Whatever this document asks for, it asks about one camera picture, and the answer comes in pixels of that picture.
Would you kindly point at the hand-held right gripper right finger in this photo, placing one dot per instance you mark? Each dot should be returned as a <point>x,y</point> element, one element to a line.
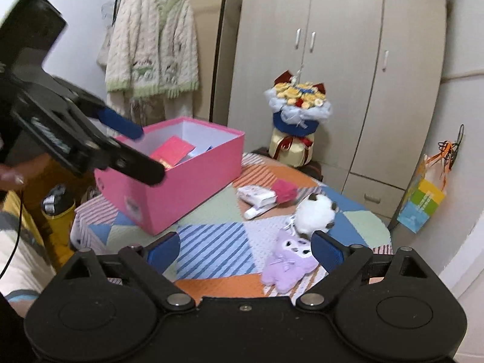
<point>327,251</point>

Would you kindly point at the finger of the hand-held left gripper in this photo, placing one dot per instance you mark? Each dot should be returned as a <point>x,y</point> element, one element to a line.
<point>121,123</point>
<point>140,166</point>

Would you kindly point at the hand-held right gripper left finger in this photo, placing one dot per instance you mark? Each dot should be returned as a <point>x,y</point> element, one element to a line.
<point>162,249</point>

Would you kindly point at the red envelope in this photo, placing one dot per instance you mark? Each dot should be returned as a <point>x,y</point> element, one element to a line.
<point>172,151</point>

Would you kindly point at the white panda plush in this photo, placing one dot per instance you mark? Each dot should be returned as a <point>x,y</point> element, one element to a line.
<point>314,215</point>

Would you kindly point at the purple plush toy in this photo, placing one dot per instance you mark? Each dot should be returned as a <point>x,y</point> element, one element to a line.
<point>289,261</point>

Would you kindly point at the pink cardboard box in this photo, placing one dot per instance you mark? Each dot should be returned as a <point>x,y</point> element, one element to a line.
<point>170,196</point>

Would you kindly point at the pink fluffy scrunchie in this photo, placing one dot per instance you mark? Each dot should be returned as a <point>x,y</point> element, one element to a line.
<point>284,191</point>

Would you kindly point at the white toothpaste tube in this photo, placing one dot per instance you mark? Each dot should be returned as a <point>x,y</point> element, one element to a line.
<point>257,210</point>

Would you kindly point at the white tissue pack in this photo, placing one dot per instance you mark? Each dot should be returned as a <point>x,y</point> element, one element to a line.
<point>257,194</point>

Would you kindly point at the person's left hand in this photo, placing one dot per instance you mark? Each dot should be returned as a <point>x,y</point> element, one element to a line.
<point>15,176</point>

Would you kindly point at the cream fluffy pajama pants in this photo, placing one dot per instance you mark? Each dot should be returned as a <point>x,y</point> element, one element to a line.
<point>151,109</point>

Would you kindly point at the patchwork tablecloth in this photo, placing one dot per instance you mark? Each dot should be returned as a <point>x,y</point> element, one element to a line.
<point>227,242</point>

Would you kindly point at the cream fluffy cardigan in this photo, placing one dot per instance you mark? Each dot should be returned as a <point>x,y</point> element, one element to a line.
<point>151,45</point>

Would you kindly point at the colourful gift bag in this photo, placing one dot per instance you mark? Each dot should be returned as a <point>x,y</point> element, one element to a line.
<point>419,200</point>

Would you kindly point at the cream round box with ribbon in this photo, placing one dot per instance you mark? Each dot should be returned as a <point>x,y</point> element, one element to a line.
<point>291,147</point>

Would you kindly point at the yellow flower bouquet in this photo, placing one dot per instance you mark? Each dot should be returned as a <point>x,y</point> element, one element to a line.
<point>298,102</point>

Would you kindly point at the black hook with orange ribbon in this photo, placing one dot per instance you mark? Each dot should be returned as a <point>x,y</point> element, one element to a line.
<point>452,147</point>

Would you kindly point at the beige wardrobe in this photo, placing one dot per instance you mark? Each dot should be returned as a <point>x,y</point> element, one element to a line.
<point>340,64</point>

